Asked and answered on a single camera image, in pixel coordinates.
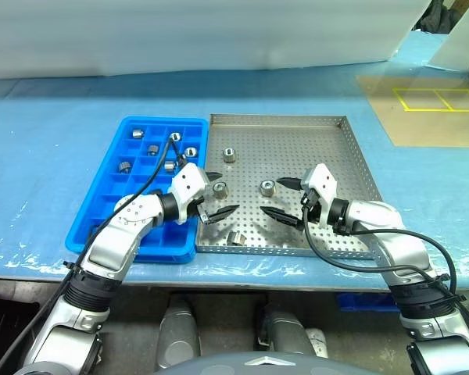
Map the perforated metal tray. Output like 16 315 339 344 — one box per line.
195 113 386 261

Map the grey right robot leg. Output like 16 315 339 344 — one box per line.
256 303 318 357

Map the grey left robot leg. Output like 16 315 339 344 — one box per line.
157 299 202 370

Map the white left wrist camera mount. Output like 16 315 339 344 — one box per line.
169 162 213 225

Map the dark cloth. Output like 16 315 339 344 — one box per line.
411 0 469 34

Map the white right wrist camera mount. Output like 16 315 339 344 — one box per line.
299 163 339 228

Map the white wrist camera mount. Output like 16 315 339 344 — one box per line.
299 163 339 228
169 162 213 225

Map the grey robot torso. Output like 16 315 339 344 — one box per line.
152 351 376 375

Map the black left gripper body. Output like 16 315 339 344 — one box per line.
193 180 220 227

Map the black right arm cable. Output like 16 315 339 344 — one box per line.
301 194 469 333

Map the large white foam sheet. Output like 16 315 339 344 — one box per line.
0 0 433 81

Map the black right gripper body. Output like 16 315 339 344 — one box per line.
296 186 324 230

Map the white robot foot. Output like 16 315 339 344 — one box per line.
304 327 330 359

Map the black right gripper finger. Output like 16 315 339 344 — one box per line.
277 177 303 191
259 205 302 230

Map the blue compartment tray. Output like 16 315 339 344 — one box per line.
64 116 210 266

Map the white upright board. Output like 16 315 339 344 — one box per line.
428 0 469 73

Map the blue plastic crate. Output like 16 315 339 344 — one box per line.
335 292 400 313

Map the brown mat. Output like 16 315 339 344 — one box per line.
355 73 469 148

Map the grey robot leg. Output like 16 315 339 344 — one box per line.
157 299 202 370
256 303 318 357

